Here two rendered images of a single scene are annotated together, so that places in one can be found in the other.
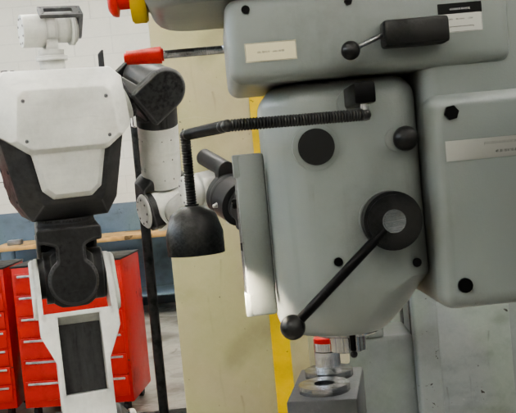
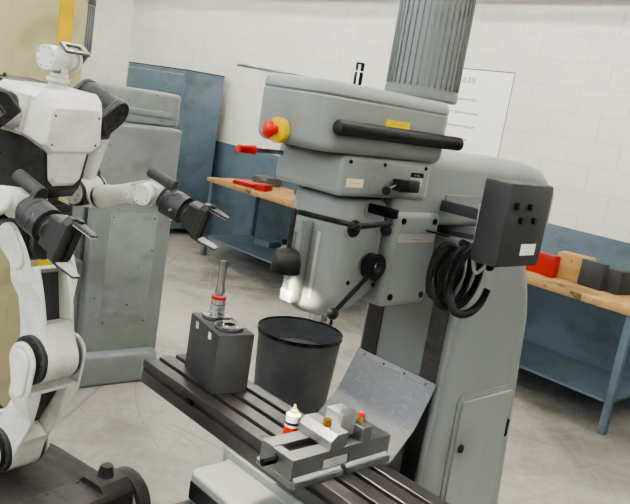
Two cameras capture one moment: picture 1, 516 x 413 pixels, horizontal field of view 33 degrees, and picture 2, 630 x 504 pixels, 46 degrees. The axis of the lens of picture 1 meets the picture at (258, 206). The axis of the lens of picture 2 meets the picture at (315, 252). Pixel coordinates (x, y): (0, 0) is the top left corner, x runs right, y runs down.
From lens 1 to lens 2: 1.24 m
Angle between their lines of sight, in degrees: 42
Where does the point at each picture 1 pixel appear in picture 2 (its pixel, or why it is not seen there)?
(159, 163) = (93, 161)
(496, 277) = (399, 294)
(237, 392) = (4, 305)
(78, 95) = (85, 116)
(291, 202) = (336, 253)
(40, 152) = (56, 152)
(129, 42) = not seen: outside the picture
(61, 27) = (73, 60)
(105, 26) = not seen: outside the picture
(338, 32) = (378, 178)
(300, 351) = not seen: hidden behind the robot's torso
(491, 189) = (406, 256)
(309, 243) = (339, 273)
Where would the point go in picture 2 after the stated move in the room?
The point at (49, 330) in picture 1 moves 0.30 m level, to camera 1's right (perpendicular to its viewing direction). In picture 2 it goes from (36, 278) to (135, 275)
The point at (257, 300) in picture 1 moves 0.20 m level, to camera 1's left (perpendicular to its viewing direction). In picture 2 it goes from (295, 294) to (228, 298)
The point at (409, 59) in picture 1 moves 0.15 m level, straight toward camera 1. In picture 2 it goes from (396, 195) to (433, 206)
